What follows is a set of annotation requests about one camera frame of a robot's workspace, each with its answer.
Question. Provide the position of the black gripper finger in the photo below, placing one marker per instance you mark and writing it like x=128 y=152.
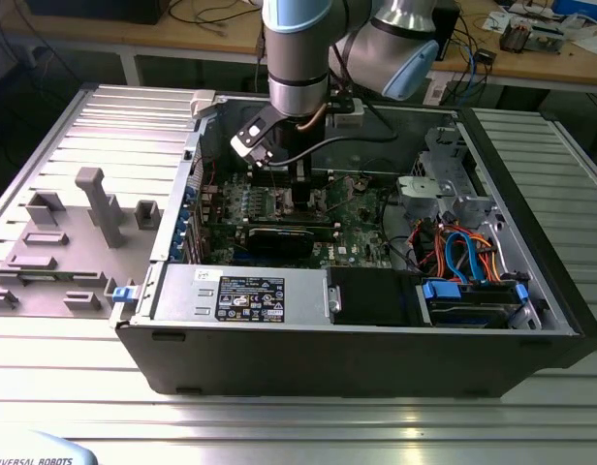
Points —
x=303 y=198

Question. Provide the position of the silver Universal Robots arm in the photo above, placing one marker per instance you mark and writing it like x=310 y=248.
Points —
x=298 y=58

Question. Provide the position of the black CPU socket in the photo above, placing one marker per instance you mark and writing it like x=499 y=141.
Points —
x=320 y=198

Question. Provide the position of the black RAM slot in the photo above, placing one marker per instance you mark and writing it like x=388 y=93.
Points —
x=279 y=178
x=279 y=220
x=322 y=171

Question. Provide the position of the blue expansion slot retainer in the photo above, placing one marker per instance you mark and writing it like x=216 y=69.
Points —
x=182 y=227

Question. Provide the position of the black graphics card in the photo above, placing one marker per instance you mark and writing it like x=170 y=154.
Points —
x=279 y=242

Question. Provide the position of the green motherboard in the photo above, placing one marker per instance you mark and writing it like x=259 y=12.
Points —
x=356 y=227

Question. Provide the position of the black drive bay box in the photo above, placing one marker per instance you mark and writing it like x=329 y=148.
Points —
x=371 y=295

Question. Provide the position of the silver metal drive cage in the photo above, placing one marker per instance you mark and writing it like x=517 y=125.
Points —
x=424 y=189

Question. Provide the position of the silver power supply unit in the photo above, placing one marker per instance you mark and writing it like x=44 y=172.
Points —
x=182 y=295

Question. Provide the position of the black open PC case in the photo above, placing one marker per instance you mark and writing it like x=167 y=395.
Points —
x=327 y=358

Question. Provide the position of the hard disk in blue carrier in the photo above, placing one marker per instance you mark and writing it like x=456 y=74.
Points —
x=441 y=290

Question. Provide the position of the wooden desk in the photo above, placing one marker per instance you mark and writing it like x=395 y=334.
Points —
x=148 y=34

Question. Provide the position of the blue case latch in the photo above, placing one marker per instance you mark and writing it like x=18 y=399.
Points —
x=124 y=294

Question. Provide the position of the small black box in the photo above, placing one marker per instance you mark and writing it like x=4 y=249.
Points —
x=486 y=55

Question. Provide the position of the black monitor base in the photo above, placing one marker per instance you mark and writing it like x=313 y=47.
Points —
x=85 y=9

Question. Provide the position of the finned heat sink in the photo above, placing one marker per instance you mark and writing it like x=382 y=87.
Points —
x=514 y=39

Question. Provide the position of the grey parts rack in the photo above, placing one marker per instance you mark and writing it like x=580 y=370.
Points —
x=61 y=286

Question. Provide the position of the green RAM stick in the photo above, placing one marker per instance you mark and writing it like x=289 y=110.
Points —
x=46 y=277

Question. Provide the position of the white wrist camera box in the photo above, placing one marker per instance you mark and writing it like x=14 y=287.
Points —
x=245 y=143

